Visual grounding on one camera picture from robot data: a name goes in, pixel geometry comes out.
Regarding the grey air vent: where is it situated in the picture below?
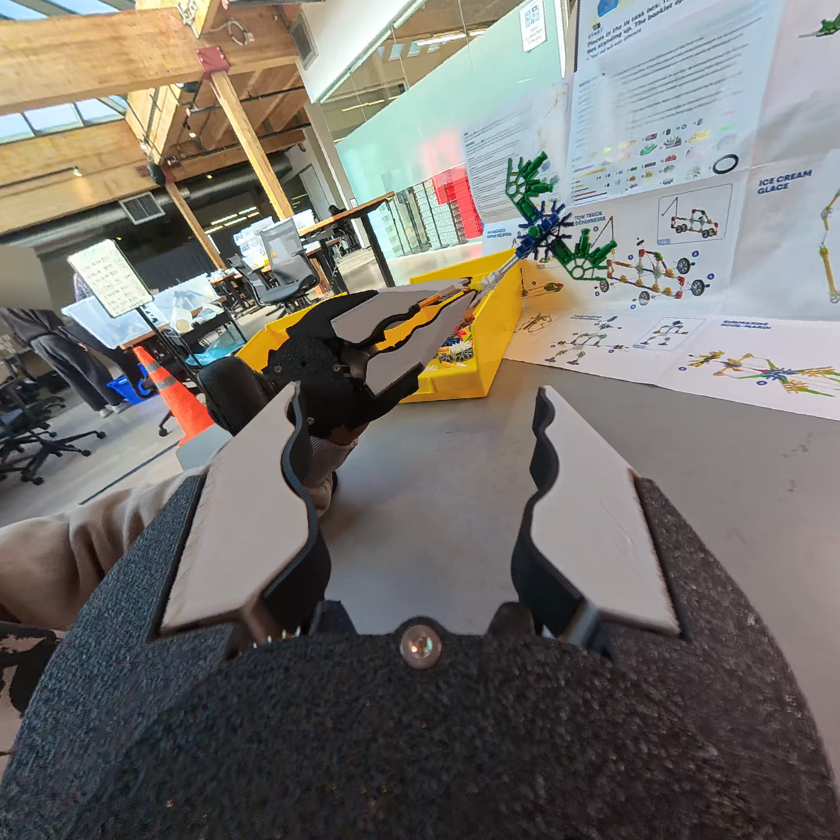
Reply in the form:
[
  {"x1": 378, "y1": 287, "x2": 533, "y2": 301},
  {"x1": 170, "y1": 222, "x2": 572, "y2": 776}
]
[
  {"x1": 289, "y1": 12, "x2": 320, "y2": 72},
  {"x1": 118, "y1": 192, "x2": 166, "y2": 225}
]

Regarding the grey desk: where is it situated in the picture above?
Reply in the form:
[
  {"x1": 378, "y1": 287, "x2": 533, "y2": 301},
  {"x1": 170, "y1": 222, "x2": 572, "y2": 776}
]
[{"x1": 177, "y1": 357, "x2": 840, "y2": 729}]

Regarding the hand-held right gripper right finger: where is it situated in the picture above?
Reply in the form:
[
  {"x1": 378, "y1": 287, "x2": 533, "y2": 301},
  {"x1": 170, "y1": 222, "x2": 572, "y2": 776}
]
[{"x1": 511, "y1": 386, "x2": 681, "y2": 649}]

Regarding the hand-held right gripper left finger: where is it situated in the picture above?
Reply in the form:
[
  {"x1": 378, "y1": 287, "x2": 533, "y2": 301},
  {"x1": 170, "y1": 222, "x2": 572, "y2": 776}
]
[{"x1": 159, "y1": 382, "x2": 332, "y2": 644}]

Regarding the white wall chart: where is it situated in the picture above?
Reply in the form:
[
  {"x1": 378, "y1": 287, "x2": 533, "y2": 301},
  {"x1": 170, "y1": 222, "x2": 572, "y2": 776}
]
[{"x1": 66, "y1": 238, "x2": 156, "y2": 320}]

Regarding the metal ventilation duct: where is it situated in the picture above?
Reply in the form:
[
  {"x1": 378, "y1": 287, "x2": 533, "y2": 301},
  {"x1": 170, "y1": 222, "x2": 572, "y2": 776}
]
[{"x1": 0, "y1": 154, "x2": 309, "y2": 253}]

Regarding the black office chair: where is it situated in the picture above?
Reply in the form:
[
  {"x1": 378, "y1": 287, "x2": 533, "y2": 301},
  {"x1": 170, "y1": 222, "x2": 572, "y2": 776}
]
[
  {"x1": 0, "y1": 357, "x2": 107, "y2": 487},
  {"x1": 226, "y1": 255, "x2": 290, "y2": 315}
]

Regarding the orange traffic cone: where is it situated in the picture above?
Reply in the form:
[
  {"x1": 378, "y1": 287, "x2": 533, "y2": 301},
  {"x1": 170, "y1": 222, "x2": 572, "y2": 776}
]
[{"x1": 131, "y1": 346, "x2": 216, "y2": 447}]

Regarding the green and blue toy assembly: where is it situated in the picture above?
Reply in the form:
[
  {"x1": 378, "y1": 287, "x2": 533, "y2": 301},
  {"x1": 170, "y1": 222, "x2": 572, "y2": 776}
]
[{"x1": 505, "y1": 152, "x2": 619, "y2": 294}]

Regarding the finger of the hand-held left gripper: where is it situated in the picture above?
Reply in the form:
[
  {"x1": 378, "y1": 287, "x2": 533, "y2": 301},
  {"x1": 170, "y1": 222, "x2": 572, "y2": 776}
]
[
  {"x1": 330, "y1": 277, "x2": 473, "y2": 347},
  {"x1": 363, "y1": 290, "x2": 478, "y2": 399}
]

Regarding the person's beige sweatshirt torso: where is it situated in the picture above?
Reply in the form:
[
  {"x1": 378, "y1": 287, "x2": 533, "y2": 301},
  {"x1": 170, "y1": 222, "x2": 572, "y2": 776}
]
[{"x1": 0, "y1": 620, "x2": 67, "y2": 756}]

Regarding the grey mesh office chair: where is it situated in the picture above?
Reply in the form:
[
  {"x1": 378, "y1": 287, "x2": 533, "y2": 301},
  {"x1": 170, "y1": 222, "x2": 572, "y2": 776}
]
[{"x1": 259, "y1": 218, "x2": 324, "y2": 304}]

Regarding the yellow divided plastic bin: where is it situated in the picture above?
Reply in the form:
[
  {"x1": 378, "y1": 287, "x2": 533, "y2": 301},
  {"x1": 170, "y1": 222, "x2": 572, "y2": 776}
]
[{"x1": 236, "y1": 248, "x2": 524, "y2": 404}]

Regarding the person's left forearm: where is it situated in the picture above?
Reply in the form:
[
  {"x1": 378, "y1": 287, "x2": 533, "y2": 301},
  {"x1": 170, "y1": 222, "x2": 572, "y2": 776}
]
[{"x1": 0, "y1": 436, "x2": 360, "y2": 632}]

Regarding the blue plastic bin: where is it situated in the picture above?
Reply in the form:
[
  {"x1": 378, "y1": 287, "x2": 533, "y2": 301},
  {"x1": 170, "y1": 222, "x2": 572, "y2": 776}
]
[{"x1": 105, "y1": 373, "x2": 156, "y2": 408}]

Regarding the wooden standing desk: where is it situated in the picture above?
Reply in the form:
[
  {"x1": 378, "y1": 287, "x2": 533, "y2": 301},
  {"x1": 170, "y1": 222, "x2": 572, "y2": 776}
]
[{"x1": 298, "y1": 190, "x2": 399, "y2": 291}]

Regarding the rack of small parts drawers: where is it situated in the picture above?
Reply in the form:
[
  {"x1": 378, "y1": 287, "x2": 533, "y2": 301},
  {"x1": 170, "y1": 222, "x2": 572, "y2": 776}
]
[{"x1": 366, "y1": 167, "x2": 484, "y2": 258}]

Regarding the white toy instruction sheet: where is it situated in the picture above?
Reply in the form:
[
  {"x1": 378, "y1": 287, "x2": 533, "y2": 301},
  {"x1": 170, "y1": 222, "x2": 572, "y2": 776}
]
[{"x1": 462, "y1": 0, "x2": 840, "y2": 422}]

